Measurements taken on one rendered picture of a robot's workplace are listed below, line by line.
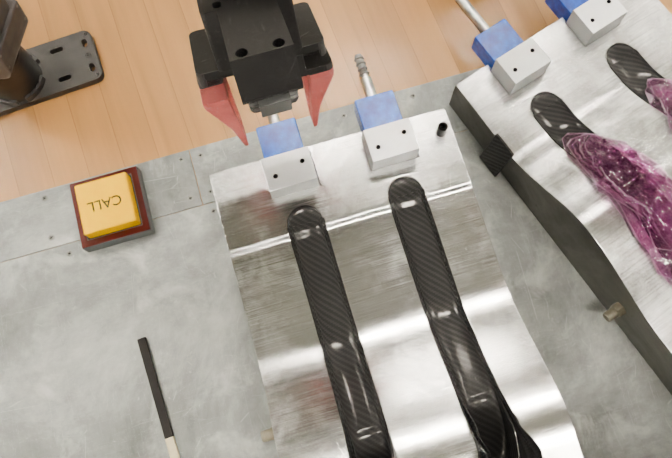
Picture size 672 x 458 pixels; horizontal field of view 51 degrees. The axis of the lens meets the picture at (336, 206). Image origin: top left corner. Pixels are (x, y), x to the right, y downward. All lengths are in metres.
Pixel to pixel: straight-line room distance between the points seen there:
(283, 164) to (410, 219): 0.14
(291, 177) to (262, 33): 0.25
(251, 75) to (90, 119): 0.46
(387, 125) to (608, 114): 0.26
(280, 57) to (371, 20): 0.46
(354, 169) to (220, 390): 0.28
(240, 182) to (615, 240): 0.39
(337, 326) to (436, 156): 0.20
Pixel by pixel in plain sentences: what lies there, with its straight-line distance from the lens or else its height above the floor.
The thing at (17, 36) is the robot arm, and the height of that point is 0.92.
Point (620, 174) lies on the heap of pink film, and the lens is 0.77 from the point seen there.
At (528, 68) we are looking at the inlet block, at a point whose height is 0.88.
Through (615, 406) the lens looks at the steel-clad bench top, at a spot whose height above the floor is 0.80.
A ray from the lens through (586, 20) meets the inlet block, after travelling 0.86.
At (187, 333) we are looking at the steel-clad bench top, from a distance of 0.81.
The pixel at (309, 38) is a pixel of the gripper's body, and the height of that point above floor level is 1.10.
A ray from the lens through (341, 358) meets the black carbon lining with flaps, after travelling 0.71.
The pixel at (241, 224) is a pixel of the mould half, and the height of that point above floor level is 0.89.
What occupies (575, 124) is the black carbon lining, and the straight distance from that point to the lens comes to 0.83.
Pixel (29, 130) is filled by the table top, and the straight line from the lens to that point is 0.93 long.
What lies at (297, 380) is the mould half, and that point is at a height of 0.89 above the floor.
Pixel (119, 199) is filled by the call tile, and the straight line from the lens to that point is 0.82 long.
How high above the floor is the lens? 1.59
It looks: 75 degrees down
